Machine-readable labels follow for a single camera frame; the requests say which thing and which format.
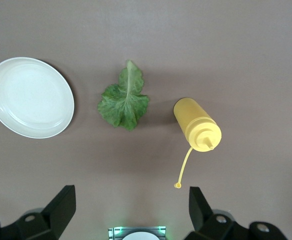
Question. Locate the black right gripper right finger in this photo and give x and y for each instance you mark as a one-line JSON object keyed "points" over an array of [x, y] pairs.
{"points": [[201, 212]]}

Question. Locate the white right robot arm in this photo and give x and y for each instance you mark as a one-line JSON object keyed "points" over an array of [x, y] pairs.
{"points": [[141, 237]]}

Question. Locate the yellow squeeze bottle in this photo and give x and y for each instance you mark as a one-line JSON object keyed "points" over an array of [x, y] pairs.
{"points": [[193, 117]]}

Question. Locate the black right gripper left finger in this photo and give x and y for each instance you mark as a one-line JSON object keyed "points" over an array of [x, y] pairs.
{"points": [[56, 212]]}

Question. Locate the green lettuce leaf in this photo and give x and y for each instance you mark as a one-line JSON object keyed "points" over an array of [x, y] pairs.
{"points": [[126, 107]]}

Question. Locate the off-white round plate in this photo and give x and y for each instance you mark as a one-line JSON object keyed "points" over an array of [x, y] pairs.
{"points": [[28, 97]]}

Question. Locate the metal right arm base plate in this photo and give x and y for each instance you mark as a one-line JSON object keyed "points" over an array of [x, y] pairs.
{"points": [[112, 231]]}

